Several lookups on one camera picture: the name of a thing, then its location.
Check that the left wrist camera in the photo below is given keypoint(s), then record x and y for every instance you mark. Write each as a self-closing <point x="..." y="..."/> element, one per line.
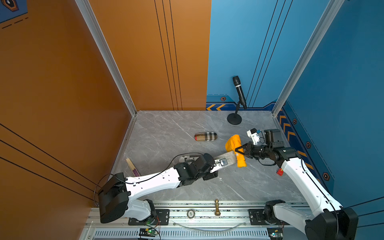
<point x="219" y="164"/>

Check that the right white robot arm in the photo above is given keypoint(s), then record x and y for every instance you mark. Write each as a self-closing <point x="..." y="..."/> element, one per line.
<point x="329" y="220"/>

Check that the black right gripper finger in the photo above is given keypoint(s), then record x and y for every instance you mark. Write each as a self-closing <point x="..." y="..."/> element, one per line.
<point x="241" y="152"/>
<point x="243" y="147"/>

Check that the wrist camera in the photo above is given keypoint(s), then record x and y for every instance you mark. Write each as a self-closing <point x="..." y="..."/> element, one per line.
<point x="219" y="164"/>
<point x="264" y="137"/>

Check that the plaid eyeglass pouch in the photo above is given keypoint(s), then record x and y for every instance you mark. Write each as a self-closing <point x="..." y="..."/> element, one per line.
<point x="206" y="136"/>

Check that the left green circuit board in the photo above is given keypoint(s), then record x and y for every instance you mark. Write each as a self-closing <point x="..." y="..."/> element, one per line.
<point x="148" y="234"/>

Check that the aluminium corner post left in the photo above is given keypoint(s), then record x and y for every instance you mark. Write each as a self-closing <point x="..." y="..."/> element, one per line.
<point x="101" y="42"/>

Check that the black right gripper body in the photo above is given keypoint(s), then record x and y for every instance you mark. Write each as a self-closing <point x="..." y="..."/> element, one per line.
<point x="255" y="151"/>

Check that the wooden folding fan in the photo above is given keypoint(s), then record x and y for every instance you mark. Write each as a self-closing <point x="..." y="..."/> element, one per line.
<point x="132" y="167"/>

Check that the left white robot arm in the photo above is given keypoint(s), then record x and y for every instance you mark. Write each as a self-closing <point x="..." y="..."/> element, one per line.
<point x="120" y="196"/>

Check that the yellow microfibre cloth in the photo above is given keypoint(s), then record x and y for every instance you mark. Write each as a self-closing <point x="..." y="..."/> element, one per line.
<point x="234" y="144"/>

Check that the black microphone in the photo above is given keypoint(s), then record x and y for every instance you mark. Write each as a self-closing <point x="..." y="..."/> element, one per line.
<point x="238" y="86"/>

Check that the aluminium corner post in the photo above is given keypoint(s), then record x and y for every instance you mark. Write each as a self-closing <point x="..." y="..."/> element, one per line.
<point x="101" y="42"/>
<point x="318" y="34"/>

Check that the aluminium corner post right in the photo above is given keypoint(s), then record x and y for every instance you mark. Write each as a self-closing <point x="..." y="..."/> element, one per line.
<point x="318" y="34"/>

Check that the red small toy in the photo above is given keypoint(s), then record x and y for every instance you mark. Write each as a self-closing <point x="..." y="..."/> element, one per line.
<point x="280" y="172"/>

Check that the green circuit board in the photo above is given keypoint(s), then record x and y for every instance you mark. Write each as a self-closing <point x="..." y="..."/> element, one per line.
<point x="275" y="233"/>
<point x="148" y="234"/>

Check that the black microphone stand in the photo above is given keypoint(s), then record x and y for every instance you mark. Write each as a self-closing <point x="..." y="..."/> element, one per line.
<point x="235" y="118"/>

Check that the right green circuit board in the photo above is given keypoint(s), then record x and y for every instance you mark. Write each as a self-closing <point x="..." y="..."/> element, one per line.
<point x="275" y="233"/>

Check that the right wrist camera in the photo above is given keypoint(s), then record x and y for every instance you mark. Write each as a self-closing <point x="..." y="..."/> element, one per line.
<point x="264" y="137"/>

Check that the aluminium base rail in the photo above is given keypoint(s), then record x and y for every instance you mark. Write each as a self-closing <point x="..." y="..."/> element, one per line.
<point x="239" y="220"/>

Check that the grey eyeglass case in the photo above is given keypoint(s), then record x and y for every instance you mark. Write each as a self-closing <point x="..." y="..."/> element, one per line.
<point x="230" y="156"/>

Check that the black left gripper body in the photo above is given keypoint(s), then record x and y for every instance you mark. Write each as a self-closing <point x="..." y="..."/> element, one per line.
<point x="207" y="175"/>

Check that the brass chess piece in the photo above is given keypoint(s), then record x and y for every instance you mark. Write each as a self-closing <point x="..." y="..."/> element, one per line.
<point x="217" y="210"/>

